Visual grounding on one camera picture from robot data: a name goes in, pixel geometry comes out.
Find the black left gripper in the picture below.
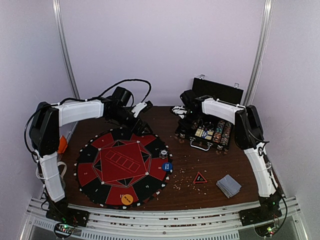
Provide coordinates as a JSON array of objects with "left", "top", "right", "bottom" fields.
[{"left": 109, "top": 107, "right": 153, "bottom": 136}]

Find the purple 500 poker chip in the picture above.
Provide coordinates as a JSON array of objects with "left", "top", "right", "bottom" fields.
[{"left": 159, "top": 149, "right": 169, "bottom": 159}]

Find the blue small blind button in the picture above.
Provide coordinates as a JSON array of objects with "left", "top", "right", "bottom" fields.
[{"left": 161, "top": 162, "right": 173, "bottom": 172}]

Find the orange big blind button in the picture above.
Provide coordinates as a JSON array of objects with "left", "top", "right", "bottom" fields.
[{"left": 121, "top": 193, "right": 134, "bottom": 206}]

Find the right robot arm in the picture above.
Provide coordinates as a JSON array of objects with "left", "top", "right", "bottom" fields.
[{"left": 180, "top": 89, "right": 282, "bottom": 203}]

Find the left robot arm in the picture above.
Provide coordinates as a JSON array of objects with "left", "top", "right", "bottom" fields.
[{"left": 23, "top": 83, "right": 153, "bottom": 203}]

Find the blue texas holdem card box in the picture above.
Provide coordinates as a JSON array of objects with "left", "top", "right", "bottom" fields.
[{"left": 195, "top": 128, "right": 214, "bottom": 140}]

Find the black poker chip case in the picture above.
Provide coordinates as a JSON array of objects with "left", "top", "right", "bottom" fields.
[{"left": 175, "top": 77, "right": 244, "bottom": 153}]

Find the right inner poker chip row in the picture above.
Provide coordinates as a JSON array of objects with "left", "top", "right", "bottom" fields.
[{"left": 213, "top": 120, "right": 225, "bottom": 143}]

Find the poker chip row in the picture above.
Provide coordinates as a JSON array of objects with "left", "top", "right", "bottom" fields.
[
  {"left": 220, "top": 122, "right": 232, "bottom": 146},
  {"left": 213, "top": 120, "right": 225, "bottom": 143}
]

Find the right outer poker chip row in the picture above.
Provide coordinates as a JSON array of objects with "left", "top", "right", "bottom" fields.
[{"left": 220, "top": 122, "right": 232, "bottom": 146}]

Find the round red black poker mat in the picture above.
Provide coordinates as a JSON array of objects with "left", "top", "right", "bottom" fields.
[{"left": 74, "top": 127, "right": 173, "bottom": 210}]

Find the red black triangle card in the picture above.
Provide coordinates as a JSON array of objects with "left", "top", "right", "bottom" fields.
[{"left": 193, "top": 172, "right": 208, "bottom": 184}]

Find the grey playing card deck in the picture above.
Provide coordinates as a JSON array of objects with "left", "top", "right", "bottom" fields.
[{"left": 216, "top": 174, "right": 242, "bottom": 199}]

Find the orange plastic cup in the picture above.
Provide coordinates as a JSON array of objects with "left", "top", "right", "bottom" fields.
[{"left": 57, "top": 135, "right": 68, "bottom": 155}]

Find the white patterned mug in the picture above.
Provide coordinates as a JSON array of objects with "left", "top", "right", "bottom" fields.
[{"left": 57, "top": 161, "right": 68, "bottom": 190}]

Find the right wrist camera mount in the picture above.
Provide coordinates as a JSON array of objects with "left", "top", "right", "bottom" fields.
[{"left": 170, "top": 106, "right": 188, "bottom": 119}]

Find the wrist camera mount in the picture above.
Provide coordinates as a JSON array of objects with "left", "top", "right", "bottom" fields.
[
  {"left": 131, "top": 100, "right": 153, "bottom": 118},
  {"left": 170, "top": 106, "right": 188, "bottom": 119}
]

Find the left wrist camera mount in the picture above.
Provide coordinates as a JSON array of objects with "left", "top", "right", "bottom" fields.
[{"left": 131, "top": 100, "right": 153, "bottom": 118}]

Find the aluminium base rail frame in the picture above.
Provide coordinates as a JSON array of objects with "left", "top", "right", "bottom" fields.
[{"left": 20, "top": 197, "right": 308, "bottom": 240}]

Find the aluminium frame post right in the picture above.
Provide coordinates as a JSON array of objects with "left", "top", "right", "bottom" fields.
[{"left": 243, "top": 0, "right": 274, "bottom": 106}]

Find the aluminium frame post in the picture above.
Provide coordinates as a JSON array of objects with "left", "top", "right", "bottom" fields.
[
  {"left": 52, "top": 0, "right": 80, "bottom": 100},
  {"left": 243, "top": 0, "right": 274, "bottom": 106}
]

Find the aluminium frame post left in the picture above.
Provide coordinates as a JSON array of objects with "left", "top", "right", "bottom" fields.
[{"left": 52, "top": 0, "right": 80, "bottom": 100}]

